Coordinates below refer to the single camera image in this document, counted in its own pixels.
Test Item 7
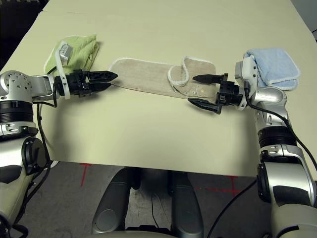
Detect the grey robot right leg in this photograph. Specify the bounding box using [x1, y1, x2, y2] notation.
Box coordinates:
[170, 171, 204, 238]

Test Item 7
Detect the beige towel with white trim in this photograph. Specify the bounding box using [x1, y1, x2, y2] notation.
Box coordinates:
[108, 56, 218, 105]

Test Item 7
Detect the green folded towel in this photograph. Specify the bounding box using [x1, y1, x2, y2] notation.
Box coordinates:
[44, 33, 100, 75]

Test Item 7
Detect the black left wrist camera cable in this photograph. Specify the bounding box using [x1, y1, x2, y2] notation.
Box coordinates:
[9, 85, 59, 234]

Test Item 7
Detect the grey robot waist housing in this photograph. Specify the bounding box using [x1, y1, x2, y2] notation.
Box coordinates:
[122, 224, 181, 238]

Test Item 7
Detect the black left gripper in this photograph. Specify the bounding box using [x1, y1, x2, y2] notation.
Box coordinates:
[66, 70, 119, 99]

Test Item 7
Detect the grey robot leg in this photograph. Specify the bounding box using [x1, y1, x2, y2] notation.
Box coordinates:
[170, 171, 204, 238]
[92, 167, 129, 235]

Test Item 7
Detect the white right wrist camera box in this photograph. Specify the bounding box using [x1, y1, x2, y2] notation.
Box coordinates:
[234, 56, 260, 111]

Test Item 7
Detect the grey robot left leg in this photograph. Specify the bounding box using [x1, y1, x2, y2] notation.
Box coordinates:
[92, 167, 129, 235]

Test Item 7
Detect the light blue folded towel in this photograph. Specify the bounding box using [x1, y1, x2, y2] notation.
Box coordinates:
[242, 48, 301, 92]

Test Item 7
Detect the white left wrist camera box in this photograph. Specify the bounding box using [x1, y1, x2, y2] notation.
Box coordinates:
[54, 42, 74, 100]

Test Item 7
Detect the black post under table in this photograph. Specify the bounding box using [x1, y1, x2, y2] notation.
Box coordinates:
[167, 171, 176, 195]

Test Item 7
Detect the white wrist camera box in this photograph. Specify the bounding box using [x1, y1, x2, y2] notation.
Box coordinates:
[234, 56, 260, 111]
[54, 42, 74, 100]

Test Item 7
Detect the thin black floor cable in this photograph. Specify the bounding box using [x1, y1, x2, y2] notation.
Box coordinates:
[151, 193, 161, 228]

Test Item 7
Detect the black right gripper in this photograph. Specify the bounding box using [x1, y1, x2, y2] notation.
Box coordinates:
[187, 73, 245, 115]

